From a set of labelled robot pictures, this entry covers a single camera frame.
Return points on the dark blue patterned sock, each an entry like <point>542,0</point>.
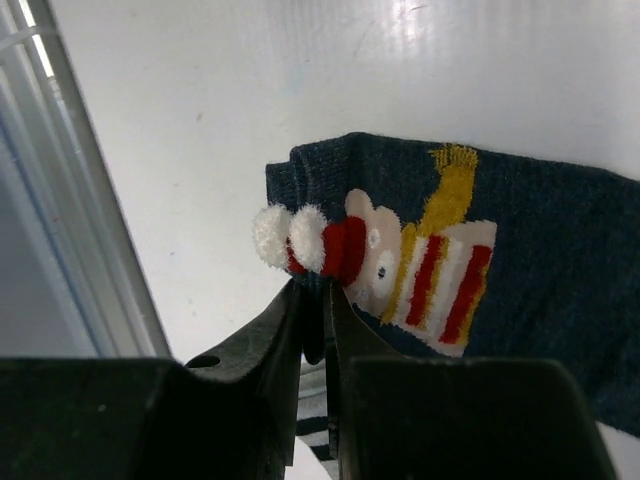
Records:
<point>446,250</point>

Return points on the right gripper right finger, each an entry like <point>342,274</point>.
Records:
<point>396,417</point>

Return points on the aluminium frame rail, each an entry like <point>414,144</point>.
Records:
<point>71,283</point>

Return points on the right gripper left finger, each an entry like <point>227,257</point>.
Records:
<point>229,413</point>

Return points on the grey striped sock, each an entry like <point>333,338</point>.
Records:
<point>312,425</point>

